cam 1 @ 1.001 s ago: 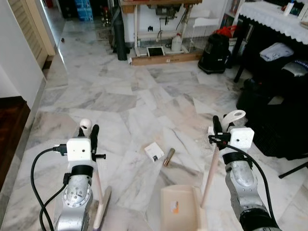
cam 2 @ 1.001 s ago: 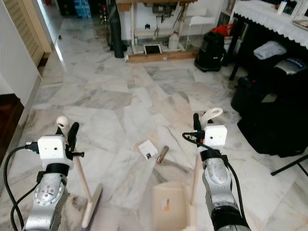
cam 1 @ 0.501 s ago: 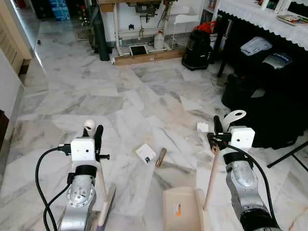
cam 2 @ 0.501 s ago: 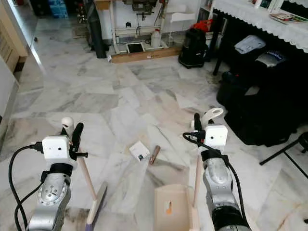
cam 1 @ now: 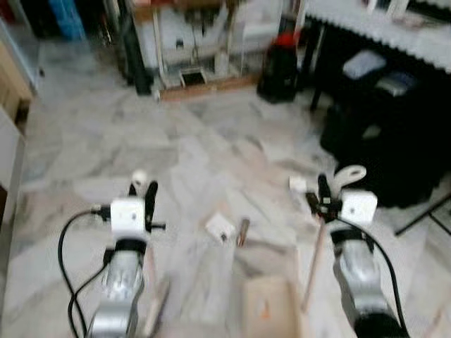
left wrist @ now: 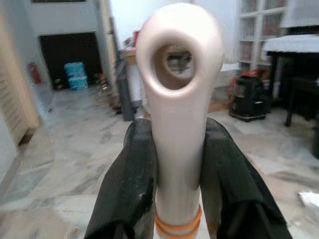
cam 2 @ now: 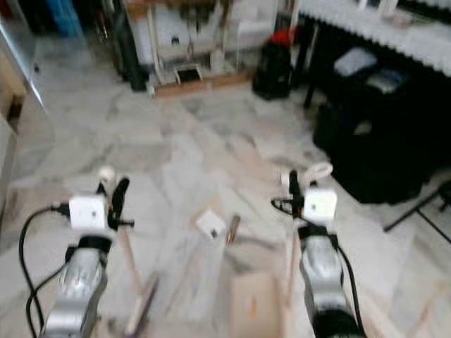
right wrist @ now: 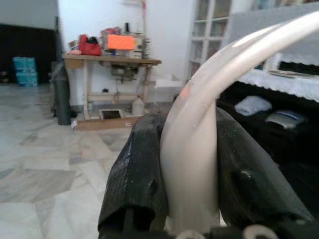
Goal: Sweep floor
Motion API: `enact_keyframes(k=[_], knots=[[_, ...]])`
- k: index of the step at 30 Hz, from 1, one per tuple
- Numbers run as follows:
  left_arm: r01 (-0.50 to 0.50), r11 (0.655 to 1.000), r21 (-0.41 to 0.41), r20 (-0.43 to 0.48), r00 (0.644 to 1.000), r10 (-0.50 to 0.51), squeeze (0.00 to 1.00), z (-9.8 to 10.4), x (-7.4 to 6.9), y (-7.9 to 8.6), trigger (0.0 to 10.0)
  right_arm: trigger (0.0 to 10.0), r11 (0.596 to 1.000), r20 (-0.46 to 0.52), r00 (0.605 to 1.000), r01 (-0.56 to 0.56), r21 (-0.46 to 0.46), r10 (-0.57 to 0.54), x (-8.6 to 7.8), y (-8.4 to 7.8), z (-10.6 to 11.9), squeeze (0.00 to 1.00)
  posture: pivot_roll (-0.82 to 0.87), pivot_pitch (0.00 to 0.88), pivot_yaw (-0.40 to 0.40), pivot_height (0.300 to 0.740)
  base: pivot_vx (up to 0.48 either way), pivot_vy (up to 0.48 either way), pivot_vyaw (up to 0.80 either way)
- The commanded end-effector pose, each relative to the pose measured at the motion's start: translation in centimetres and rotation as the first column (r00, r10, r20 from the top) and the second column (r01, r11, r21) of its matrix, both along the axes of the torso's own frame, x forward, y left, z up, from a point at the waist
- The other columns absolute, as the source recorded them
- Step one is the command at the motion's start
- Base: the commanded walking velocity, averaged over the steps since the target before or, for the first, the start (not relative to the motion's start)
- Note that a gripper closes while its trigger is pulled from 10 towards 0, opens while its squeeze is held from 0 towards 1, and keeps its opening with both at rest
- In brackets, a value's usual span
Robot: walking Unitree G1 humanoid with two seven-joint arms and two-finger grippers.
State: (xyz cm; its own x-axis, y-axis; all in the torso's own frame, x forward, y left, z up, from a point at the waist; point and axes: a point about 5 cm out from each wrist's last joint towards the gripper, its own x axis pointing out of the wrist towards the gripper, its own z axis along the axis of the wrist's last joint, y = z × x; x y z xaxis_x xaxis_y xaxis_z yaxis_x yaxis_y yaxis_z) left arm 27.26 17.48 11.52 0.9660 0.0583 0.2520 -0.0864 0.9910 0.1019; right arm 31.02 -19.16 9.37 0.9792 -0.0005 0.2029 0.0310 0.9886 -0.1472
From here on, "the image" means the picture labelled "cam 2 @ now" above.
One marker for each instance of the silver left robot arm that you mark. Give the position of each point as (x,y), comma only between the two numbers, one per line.
(77,296)

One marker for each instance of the table with white cloth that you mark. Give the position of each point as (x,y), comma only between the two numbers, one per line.
(373,28)

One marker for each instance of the blue box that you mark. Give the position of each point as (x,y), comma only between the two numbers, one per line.
(63,15)

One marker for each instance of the black vacuum cleaner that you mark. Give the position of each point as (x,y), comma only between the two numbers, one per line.
(273,67)

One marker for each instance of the white frame wooden top table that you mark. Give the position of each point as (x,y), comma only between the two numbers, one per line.
(156,39)

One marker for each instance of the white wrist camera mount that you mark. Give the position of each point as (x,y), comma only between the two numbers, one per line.
(88,213)
(320,205)

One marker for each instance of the grey flat packet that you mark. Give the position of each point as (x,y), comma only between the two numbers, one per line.
(387,80)

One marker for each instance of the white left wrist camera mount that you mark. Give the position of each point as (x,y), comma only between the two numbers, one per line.
(88,213)

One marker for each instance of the long wooden plank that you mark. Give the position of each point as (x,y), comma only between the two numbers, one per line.
(204,83)

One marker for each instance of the thin black stand legs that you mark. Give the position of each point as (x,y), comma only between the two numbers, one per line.
(416,210)

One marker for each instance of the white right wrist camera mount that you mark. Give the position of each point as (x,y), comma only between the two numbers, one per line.
(320,205)

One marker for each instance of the small white carton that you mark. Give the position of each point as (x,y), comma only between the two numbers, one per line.
(211,224)

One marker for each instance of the red bag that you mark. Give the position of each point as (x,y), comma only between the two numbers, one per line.
(281,36)

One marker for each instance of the white framed tablet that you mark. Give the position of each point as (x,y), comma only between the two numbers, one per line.
(188,74)

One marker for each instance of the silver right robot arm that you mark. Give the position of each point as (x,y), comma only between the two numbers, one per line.
(324,282)

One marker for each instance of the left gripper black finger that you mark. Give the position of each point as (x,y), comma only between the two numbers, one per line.
(119,201)

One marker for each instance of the small brown cylinder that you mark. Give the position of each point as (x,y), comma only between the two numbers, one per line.
(234,229)

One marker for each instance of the large black bag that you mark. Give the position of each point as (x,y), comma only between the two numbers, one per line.
(373,148)

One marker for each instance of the black rolled mat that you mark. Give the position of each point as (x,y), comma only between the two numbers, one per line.
(132,56)

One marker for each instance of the white plastic packet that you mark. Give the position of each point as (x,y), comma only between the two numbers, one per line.
(354,61)

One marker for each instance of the beige louvered door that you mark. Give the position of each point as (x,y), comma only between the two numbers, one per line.
(10,91)

